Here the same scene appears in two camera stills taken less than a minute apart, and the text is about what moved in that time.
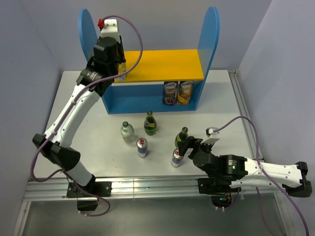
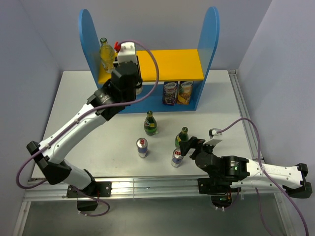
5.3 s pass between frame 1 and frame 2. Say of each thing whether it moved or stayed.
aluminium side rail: stayed
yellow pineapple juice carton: stayed
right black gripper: stayed
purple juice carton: stayed
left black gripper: moved
